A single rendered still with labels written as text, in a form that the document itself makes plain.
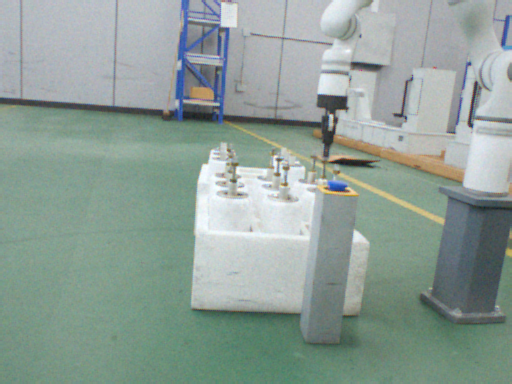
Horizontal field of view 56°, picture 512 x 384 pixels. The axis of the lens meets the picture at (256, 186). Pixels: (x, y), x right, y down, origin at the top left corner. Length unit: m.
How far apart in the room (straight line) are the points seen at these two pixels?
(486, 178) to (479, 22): 0.35
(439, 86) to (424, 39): 4.23
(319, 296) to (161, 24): 6.51
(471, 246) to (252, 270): 0.51
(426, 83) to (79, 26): 4.75
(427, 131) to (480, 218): 3.21
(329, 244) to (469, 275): 0.41
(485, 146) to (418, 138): 3.14
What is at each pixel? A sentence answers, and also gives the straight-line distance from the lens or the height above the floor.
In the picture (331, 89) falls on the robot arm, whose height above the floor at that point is 0.51.
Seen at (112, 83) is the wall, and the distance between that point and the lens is 7.24.
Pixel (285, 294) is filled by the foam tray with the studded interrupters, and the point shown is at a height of 0.05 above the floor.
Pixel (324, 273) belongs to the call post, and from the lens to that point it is 0.98.
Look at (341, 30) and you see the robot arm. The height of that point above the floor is 0.65.
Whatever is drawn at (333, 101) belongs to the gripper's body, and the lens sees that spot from 1.21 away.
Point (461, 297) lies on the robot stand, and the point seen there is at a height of 0.06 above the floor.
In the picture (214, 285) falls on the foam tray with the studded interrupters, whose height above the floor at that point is 0.06.
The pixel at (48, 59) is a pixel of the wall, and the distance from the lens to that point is 7.32.
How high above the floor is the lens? 0.49
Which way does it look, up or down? 11 degrees down
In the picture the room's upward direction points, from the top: 5 degrees clockwise
